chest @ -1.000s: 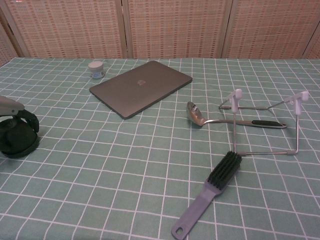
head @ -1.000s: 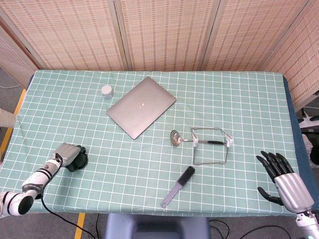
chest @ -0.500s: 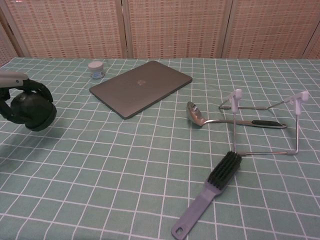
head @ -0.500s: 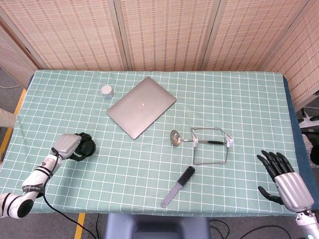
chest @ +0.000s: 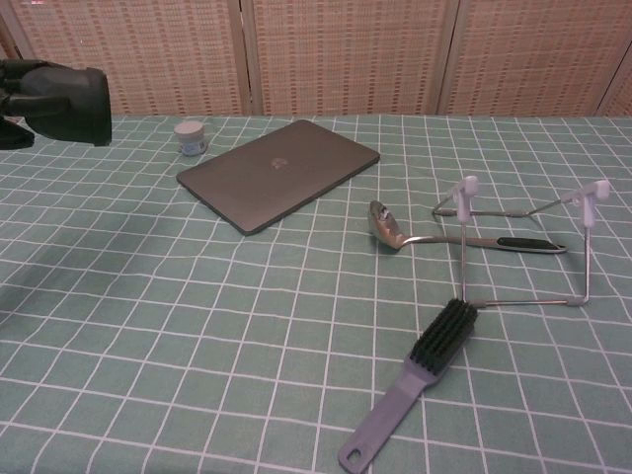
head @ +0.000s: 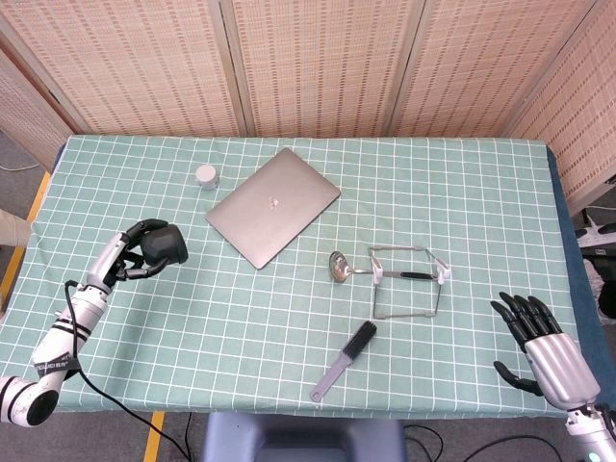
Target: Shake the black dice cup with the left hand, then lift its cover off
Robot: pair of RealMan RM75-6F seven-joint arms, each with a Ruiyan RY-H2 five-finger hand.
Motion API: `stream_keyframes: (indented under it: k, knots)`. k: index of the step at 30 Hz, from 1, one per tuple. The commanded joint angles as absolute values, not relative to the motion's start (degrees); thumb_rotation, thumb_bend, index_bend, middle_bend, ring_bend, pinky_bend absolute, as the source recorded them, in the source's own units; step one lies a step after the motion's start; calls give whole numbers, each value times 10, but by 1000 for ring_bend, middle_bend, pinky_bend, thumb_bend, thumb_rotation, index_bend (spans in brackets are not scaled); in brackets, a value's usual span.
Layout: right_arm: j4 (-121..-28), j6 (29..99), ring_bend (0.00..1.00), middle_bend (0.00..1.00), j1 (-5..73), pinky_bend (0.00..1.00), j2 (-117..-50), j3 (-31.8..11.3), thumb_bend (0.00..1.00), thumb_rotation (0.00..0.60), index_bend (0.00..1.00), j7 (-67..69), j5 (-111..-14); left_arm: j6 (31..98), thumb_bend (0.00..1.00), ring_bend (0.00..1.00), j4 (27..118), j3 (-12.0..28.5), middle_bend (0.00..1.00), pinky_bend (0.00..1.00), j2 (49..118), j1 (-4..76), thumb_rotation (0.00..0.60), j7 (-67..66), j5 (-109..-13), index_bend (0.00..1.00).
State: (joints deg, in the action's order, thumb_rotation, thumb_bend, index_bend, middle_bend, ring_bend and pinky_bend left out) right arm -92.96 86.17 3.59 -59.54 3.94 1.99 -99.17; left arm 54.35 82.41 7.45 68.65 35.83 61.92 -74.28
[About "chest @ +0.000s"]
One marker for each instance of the grey closed laptop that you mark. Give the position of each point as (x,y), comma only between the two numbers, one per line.
(276,173)

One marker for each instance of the small white jar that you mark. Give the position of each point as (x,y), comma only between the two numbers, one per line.
(190,140)

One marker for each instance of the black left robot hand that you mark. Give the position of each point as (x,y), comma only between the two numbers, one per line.
(12,133)

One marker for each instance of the grey brush with black bristles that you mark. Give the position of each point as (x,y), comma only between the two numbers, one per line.
(395,395)

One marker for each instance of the dark green cup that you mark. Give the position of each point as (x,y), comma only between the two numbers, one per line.
(64,126)

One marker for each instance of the green checked tablecloth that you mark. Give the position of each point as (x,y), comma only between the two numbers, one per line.
(197,345)

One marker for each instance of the woven bamboo screen panel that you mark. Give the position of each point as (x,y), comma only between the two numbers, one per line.
(619,99)
(533,54)
(158,54)
(345,54)
(10,39)

